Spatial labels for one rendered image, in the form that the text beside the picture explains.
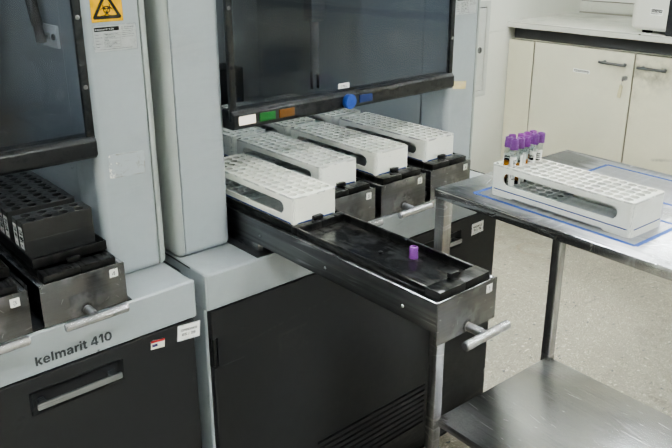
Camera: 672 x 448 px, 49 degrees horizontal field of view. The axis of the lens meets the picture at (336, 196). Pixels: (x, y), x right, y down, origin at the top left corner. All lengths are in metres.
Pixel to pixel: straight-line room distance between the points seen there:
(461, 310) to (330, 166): 0.49
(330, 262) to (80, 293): 0.39
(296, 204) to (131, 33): 0.39
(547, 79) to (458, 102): 1.94
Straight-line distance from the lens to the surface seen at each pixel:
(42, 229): 1.24
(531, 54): 3.76
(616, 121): 3.56
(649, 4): 3.47
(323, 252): 1.23
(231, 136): 1.71
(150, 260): 1.36
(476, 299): 1.13
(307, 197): 1.31
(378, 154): 1.56
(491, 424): 1.74
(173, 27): 1.29
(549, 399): 1.85
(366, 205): 1.52
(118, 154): 1.28
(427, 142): 1.67
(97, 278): 1.22
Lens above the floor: 1.30
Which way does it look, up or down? 19 degrees down
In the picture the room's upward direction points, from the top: straight up
